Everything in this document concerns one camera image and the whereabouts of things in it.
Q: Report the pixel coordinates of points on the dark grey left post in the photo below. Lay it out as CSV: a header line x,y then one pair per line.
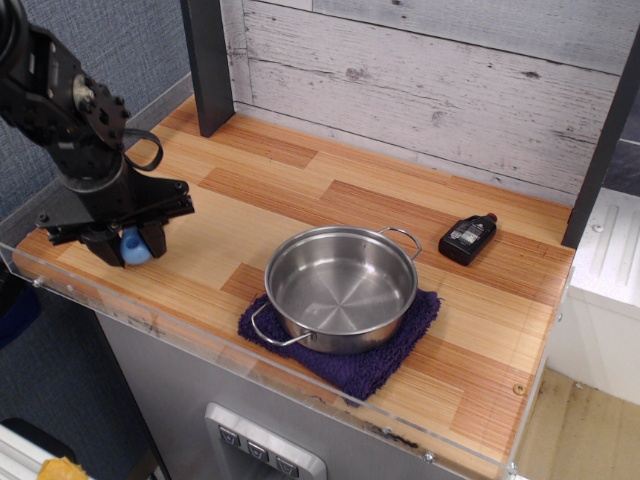
x,y
206,45

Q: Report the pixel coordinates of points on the stainless steel pot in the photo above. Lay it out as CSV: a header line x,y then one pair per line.
x,y
339,289

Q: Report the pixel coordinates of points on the purple towel cloth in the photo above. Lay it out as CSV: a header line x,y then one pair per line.
x,y
358,375

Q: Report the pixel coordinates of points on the small black bottle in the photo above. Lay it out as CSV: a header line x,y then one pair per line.
x,y
468,237

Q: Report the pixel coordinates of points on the yellow black object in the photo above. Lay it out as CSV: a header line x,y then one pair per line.
x,y
61,469

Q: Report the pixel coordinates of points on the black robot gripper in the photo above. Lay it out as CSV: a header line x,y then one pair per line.
x,y
126,199

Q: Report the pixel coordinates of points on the white side cabinet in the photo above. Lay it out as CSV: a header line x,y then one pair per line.
x,y
595,339

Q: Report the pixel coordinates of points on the blue grey toy spoon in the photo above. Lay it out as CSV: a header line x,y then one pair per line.
x,y
133,249

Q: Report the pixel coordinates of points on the silver button panel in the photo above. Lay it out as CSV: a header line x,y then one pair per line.
x,y
275,456

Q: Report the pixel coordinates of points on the clear acrylic guard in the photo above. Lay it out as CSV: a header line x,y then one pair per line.
x,y
457,404

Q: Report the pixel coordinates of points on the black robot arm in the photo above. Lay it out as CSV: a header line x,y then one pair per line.
x,y
47,96

